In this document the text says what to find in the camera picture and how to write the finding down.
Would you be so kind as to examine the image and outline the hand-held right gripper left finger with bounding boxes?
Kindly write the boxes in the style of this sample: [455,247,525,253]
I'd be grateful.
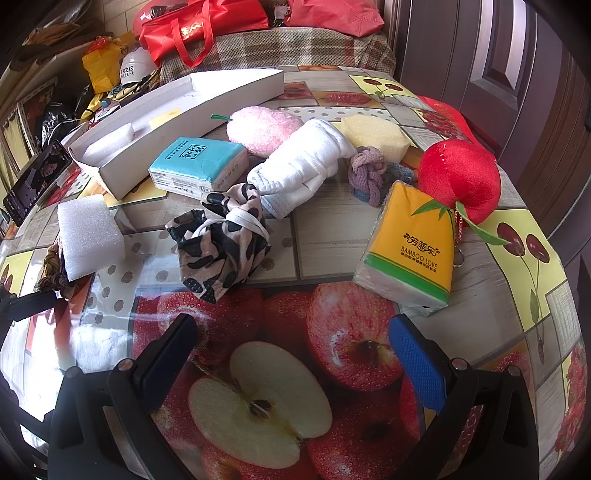
[48,314,200,480]

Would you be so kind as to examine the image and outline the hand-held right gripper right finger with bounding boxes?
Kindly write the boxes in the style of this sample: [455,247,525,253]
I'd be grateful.
[389,314,541,480]

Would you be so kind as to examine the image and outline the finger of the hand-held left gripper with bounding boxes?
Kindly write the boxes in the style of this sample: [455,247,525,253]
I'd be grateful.
[0,284,61,342]

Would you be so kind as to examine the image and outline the braided knot rope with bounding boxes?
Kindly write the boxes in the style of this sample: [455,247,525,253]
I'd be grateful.
[37,244,75,291]

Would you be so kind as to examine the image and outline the white foam block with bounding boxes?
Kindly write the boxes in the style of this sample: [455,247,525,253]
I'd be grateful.
[57,194,126,282]

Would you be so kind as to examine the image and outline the leopard print scrunchie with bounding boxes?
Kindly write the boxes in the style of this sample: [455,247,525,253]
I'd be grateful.
[165,182,272,303]

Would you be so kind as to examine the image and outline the yellow tissue pack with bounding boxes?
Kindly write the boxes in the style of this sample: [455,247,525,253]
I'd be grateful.
[353,181,455,317]

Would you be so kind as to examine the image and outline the purple knotted rope toy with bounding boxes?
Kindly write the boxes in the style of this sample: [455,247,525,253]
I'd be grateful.
[349,147,393,204]

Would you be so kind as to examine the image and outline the blue tissue pack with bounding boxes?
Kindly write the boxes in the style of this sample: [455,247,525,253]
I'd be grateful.
[148,137,250,195]

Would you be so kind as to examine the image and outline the red plush apple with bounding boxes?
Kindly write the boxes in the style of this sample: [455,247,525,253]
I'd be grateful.
[418,138,507,275]

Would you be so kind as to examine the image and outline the yellow sponge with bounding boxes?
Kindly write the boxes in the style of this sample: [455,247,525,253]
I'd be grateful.
[340,114,411,162]

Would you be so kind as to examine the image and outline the white towel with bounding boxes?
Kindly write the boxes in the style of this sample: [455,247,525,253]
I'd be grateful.
[247,118,356,208]

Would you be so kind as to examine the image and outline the pink plush toy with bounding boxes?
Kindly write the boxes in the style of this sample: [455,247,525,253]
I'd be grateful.
[211,106,304,158]

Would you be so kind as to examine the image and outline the white cardboard box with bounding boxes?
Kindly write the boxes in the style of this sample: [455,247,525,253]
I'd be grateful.
[68,69,284,200]

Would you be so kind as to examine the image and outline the black smartphone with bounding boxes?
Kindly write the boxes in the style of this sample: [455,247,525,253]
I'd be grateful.
[2,141,74,227]

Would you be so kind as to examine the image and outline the small white foam piece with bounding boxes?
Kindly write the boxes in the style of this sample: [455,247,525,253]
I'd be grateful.
[88,121,139,162]

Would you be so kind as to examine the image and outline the black plastic bag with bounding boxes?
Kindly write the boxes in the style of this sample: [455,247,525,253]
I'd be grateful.
[41,104,79,144]

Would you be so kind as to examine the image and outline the yellow paper note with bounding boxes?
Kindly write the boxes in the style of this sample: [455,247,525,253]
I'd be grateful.
[148,110,182,130]

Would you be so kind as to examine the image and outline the yellow bag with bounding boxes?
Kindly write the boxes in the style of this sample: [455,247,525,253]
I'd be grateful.
[82,37,139,93]

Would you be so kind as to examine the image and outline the white helmet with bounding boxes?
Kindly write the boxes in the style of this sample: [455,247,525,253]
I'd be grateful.
[119,47,155,86]

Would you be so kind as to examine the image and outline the brown folded bags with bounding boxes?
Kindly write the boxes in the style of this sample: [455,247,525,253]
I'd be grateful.
[23,18,116,47]

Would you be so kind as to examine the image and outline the brown door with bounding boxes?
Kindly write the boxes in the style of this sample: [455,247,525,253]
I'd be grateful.
[385,0,591,259]

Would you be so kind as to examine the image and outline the red tote bag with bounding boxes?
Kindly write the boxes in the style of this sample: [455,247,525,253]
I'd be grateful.
[139,0,271,69]

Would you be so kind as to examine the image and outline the pink-red fabric bag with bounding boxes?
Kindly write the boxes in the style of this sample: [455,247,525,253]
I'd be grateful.
[283,0,386,35]

